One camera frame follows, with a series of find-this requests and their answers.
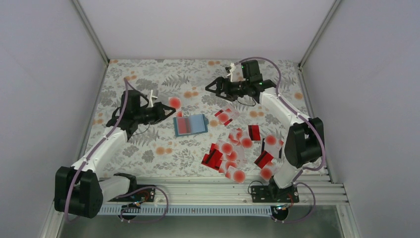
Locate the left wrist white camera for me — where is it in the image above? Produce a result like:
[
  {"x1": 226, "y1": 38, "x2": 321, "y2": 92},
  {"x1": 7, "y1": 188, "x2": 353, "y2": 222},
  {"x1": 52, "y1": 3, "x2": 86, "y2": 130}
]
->
[{"x1": 148, "y1": 90, "x2": 158, "y2": 108}]

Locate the red card with stripe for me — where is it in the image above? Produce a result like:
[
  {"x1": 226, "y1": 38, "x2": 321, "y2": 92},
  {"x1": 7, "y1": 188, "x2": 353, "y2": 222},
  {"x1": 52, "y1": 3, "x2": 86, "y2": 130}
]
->
[{"x1": 201, "y1": 143, "x2": 223, "y2": 171}]

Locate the wrist white camera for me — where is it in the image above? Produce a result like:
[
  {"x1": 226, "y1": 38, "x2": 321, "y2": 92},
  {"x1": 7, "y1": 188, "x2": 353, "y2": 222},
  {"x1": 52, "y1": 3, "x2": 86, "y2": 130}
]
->
[
  {"x1": 225, "y1": 62, "x2": 236, "y2": 82},
  {"x1": 148, "y1": 90, "x2": 158, "y2": 108}
]

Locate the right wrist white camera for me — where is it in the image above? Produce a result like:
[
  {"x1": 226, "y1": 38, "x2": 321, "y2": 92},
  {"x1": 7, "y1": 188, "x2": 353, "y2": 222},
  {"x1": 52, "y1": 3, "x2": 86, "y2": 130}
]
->
[{"x1": 225, "y1": 62, "x2": 236, "y2": 82}]

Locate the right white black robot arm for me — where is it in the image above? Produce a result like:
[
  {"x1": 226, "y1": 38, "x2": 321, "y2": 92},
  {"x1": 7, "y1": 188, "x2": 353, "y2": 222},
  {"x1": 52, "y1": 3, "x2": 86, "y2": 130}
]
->
[{"x1": 205, "y1": 57, "x2": 325, "y2": 202}]

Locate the aluminium rail frame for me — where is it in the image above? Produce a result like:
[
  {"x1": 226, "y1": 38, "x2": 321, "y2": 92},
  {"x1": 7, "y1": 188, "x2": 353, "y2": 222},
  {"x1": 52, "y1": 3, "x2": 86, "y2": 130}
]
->
[{"x1": 53, "y1": 174, "x2": 349, "y2": 206}]

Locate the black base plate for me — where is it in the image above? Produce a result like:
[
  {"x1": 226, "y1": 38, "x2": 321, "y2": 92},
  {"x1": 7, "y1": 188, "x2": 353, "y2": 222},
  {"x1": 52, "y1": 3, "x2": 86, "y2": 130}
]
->
[
  {"x1": 110, "y1": 184, "x2": 156, "y2": 203},
  {"x1": 250, "y1": 185, "x2": 300, "y2": 203}
]

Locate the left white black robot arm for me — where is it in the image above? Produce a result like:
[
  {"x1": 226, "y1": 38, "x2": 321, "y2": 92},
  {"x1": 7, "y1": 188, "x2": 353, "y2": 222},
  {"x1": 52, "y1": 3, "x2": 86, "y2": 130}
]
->
[{"x1": 54, "y1": 90, "x2": 176, "y2": 218}]

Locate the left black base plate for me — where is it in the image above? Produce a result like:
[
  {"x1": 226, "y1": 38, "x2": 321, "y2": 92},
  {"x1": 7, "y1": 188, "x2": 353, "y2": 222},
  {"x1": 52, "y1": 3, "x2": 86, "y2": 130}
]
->
[{"x1": 110, "y1": 184, "x2": 156, "y2": 203}]

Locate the teal leather card holder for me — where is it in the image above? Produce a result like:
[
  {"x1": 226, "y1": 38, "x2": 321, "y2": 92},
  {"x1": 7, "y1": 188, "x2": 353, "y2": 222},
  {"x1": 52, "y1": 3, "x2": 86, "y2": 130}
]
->
[{"x1": 173, "y1": 114, "x2": 209, "y2": 137}]

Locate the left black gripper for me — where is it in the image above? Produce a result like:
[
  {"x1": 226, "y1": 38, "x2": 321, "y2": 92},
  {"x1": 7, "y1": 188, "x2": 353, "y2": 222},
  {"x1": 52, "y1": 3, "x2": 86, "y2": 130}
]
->
[{"x1": 134, "y1": 102, "x2": 175, "y2": 124}]

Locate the floral patterned table mat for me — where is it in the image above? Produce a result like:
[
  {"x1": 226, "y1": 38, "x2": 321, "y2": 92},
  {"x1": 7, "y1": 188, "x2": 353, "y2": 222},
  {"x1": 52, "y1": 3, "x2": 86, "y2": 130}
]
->
[{"x1": 77, "y1": 59, "x2": 325, "y2": 179}]

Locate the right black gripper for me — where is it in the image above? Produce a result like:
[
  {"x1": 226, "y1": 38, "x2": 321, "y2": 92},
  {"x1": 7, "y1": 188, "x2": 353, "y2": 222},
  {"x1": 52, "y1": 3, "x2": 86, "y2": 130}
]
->
[{"x1": 205, "y1": 77, "x2": 249, "y2": 102}]

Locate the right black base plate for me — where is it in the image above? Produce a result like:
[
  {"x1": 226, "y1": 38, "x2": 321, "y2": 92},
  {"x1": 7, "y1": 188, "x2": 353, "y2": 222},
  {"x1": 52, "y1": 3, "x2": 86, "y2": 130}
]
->
[{"x1": 250, "y1": 185, "x2": 300, "y2": 203}]

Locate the dark red striped card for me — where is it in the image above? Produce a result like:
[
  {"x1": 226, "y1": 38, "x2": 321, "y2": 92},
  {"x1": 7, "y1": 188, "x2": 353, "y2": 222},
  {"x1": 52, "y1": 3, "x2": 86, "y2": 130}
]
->
[{"x1": 248, "y1": 125, "x2": 261, "y2": 141}]

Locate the blue slotted cable duct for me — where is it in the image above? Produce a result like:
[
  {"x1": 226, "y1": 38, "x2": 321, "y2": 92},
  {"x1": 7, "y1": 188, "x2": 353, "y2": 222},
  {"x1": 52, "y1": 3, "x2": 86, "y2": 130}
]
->
[{"x1": 97, "y1": 205, "x2": 273, "y2": 217}]

